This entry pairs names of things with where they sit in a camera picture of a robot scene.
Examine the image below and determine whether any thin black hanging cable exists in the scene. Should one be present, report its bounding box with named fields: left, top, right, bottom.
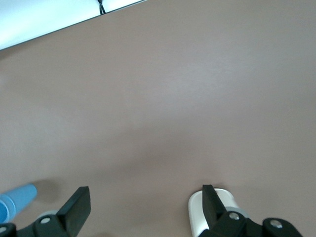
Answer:
left=97, top=0, right=107, bottom=15

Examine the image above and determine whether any white cup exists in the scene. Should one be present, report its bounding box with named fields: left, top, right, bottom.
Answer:
left=188, top=188, right=239, bottom=237

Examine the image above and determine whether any blue plastic cup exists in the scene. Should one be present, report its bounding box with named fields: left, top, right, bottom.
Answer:
left=0, top=183, right=38, bottom=220
left=0, top=194, right=17, bottom=224

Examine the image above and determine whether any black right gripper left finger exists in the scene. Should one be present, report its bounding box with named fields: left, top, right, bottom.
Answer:
left=33, top=186, right=92, bottom=237

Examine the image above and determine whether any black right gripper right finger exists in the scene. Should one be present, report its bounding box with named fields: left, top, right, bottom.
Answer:
left=199, top=184, right=262, bottom=237

